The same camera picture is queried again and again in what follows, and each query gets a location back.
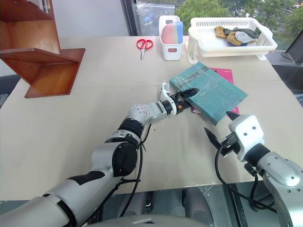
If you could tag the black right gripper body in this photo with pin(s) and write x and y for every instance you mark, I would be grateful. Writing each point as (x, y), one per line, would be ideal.
(230, 145)

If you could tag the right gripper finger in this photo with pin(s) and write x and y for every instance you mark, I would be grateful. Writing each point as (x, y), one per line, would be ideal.
(233, 116)
(214, 139)

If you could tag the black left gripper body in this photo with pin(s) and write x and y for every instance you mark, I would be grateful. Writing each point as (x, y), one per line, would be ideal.
(182, 103)

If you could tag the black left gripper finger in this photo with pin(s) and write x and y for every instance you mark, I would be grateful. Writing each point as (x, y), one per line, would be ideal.
(190, 91)

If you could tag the teal hardcover book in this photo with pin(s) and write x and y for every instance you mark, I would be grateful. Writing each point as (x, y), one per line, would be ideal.
(213, 93)

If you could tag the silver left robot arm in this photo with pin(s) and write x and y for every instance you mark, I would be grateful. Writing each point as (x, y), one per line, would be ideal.
(94, 182)

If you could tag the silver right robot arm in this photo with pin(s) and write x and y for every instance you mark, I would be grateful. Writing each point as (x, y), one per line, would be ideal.
(281, 175)

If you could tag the magenta thin book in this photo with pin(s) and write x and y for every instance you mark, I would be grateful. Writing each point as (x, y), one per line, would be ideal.
(225, 73)

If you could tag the wooden bookshelf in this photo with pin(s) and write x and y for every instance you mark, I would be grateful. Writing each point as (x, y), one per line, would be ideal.
(50, 78)

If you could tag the white narrow plastic bin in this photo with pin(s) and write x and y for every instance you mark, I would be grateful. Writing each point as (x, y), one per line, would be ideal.
(172, 50)

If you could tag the white slotted plastic basket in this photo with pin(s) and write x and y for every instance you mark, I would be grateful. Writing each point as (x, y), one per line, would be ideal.
(213, 48)

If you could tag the blue foam pad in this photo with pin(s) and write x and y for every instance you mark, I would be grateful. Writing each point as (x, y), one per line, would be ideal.
(180, 32)

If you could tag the mustard yellow glove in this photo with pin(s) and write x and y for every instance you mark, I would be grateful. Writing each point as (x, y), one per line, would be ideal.
(232, 39)
(219, 32)

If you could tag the light grey glove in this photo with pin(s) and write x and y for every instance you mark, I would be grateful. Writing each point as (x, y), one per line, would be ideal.
(242, 37)

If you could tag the clear plastic bag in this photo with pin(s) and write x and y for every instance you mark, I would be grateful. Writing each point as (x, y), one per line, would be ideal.
(154, 19)

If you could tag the cloth items in tray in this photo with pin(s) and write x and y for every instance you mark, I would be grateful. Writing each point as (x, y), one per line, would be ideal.
(252, 33)

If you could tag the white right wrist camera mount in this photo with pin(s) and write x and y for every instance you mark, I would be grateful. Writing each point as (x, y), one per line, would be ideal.
(248, 131)

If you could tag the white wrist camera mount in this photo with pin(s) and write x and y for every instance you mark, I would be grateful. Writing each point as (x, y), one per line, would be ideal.
(163, 91)
(248, 131)

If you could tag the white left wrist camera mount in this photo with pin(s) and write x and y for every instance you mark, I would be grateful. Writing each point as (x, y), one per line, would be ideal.
(163, 91)

